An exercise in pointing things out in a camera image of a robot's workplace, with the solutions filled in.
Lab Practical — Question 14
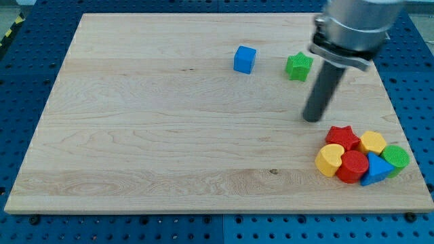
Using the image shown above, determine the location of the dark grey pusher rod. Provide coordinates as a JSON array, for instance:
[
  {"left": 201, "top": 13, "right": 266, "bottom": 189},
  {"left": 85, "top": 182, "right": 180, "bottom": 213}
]
[{"left": 302, "top": 61, "right": 346, "bottom": 122}]

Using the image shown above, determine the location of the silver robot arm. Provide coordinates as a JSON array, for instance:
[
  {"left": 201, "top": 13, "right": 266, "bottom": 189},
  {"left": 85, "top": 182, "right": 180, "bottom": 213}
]
[{"left": 302, "top": 0, "right": 404, "bottom": 122}]

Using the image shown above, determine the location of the green star block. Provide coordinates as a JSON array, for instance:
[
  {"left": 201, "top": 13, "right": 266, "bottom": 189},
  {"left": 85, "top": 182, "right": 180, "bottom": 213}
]
[{"left": 285, "top": 52, "right": 313, "bottom": 81}]

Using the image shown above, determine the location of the red star block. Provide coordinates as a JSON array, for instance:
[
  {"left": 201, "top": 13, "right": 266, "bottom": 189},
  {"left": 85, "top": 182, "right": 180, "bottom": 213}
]
[{"left": 325, "top": 125, "right": 361, "bottom": 151}]

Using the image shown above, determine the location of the blue cube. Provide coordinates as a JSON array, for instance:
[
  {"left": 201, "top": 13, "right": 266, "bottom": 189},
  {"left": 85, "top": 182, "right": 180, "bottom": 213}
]
[{"left": 233, "top": 45, "right": 257, "bottom": 75}]

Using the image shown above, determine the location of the yellow hexagon block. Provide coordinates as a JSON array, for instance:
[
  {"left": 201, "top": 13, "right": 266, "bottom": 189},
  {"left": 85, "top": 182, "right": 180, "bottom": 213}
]
[{"left": 356, "top": 131, "right": 387, "bottom": 155}]

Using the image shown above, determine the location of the yellow heart block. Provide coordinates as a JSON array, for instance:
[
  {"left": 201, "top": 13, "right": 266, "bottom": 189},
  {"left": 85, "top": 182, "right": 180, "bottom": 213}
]
[{"left": 315, "top": 144, "right": 345, "bottom": 177}]

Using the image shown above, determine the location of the red cylinder block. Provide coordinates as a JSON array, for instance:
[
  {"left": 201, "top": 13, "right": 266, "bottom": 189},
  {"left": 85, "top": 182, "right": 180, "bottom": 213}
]
[{"left": 336, "top": 150, "right": 369, "bottom": 184}]

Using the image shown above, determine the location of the green cylinder block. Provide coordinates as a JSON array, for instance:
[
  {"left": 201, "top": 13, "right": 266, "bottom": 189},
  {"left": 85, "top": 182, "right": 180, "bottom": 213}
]
[{"left": 380, "top": 145, "right": 410, "bottom": 178}]

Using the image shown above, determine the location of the blue triangle block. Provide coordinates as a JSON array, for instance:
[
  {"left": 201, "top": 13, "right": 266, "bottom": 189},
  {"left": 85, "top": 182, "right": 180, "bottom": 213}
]
[{"left": 360, "top": 152, "right": 394, "bottom": 186}]

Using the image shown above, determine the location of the light wooden board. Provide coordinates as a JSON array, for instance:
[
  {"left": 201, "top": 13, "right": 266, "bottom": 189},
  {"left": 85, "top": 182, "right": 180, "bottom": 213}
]
[{"left": 5, "top": 14, "right": 433, "bottom": 215}]

